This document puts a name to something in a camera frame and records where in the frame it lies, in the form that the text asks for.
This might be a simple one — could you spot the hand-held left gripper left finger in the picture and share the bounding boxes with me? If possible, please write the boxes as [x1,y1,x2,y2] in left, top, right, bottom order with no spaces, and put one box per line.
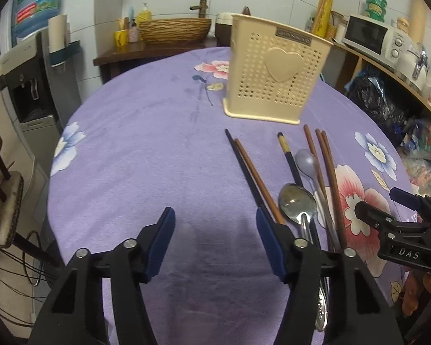
[29,206,176,345]

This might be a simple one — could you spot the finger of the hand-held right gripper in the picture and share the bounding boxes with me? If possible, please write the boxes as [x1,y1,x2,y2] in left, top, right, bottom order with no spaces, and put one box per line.
[355,200,400,231]
[389,187,429,210]

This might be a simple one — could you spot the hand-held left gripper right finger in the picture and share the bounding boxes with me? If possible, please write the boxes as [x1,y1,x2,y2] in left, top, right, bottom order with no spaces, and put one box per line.
[256,206,405,345]

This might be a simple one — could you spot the brown wooden chopstick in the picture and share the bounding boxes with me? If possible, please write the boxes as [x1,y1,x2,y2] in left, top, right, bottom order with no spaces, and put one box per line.
[315,129,344,250]
[303,124,340,252]
[234,138,287,225]
[321,131,348,250]

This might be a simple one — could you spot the metal spoon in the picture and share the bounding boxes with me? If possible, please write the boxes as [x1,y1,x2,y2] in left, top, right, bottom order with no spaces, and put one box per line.
[278,183,329,332]

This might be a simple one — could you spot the plain black chopstick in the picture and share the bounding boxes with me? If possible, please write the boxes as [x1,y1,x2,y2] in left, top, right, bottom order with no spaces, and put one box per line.
[225,129,278,225]

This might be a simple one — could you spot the grey plastic spoon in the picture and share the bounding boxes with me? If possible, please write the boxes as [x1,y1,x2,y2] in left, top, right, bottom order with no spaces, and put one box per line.
[295,148,342,252]

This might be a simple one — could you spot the black chopstick with yellow band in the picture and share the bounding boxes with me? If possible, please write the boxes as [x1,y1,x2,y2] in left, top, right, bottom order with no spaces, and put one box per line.
[277,132,305,189]

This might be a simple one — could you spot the beige plastic utensil holder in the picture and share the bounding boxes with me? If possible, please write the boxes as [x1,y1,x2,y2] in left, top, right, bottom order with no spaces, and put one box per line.
[222,14,334,126]

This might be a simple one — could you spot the person's right hand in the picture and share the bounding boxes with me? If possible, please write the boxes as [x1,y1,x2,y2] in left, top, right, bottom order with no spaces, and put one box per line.
[403,270,431,317]

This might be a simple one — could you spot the colourful plastic bags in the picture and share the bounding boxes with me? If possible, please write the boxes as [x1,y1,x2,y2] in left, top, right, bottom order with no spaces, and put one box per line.
[402,118,431,195]

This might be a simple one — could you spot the purple floral tablecloth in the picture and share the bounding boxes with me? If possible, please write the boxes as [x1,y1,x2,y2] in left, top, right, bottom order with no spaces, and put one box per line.
[47,46,422,345]

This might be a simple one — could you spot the black plastic bag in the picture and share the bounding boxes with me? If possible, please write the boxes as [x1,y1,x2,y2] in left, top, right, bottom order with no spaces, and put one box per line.
[347,66,417,137]

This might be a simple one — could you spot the light wooden shelf unit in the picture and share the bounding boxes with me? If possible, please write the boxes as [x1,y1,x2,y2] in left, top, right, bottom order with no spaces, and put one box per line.
[332,41,431,130]

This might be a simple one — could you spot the white microwave oven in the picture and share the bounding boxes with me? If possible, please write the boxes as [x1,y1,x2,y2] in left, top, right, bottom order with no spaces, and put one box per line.
[341,14,413,66]

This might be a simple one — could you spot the wooden chair with cushion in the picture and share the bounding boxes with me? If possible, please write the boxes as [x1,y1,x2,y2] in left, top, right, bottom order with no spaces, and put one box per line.
[0,133,26,248]

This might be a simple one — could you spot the tall beige roll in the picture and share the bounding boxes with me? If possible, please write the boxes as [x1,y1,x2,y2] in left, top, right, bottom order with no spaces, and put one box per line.
[409,0,430,44]

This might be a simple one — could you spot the dark wooden vanity counter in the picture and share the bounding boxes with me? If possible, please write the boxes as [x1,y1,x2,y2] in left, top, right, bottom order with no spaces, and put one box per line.
[93,39,234,83]

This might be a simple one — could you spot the stack of green bowls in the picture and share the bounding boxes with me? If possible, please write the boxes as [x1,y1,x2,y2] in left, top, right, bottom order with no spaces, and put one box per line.
[364,0,388,20]

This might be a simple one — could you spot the yellow roll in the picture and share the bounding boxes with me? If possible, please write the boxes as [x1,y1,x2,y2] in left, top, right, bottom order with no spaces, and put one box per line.
[311,0,333,38]

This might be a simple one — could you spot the grey water dispenser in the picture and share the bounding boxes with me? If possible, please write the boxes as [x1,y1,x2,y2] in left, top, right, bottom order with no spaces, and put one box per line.
[0,30,81,144]

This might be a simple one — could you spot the wicker wash basin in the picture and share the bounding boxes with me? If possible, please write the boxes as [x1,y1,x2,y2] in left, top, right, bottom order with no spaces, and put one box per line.
[138,18,212,45]

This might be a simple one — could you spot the white and brown rice cooker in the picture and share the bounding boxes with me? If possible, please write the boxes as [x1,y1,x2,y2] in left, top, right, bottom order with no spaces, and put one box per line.
[215,12,238,47]

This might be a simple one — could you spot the yellow soap bottle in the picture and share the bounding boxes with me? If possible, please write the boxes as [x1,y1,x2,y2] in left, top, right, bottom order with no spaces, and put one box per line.
[136,3,152,26]

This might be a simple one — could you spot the beige cup tube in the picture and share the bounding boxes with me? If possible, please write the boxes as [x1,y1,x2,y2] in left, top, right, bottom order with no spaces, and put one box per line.
[48,14,70,67]

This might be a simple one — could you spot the bronze faucet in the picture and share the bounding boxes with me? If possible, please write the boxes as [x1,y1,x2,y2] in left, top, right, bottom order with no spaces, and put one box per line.
[190,0,209,18]

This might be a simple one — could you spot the blue water jug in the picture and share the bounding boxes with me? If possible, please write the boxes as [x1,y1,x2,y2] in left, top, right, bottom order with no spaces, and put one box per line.
[11,0,66,38]

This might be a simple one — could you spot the black cable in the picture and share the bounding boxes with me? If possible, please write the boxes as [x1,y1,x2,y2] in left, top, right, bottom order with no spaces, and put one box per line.
[0,230,58,331]

